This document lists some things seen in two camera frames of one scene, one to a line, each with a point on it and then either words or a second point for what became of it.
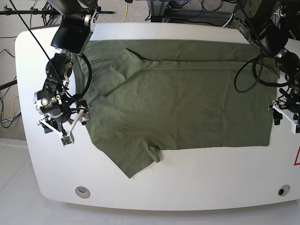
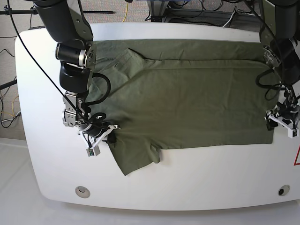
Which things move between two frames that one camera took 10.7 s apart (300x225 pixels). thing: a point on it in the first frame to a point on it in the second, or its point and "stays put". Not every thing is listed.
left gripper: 51,102 to 94,129
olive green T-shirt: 148,95 stays put
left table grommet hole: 82,191 stays put
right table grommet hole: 283,190 stays put
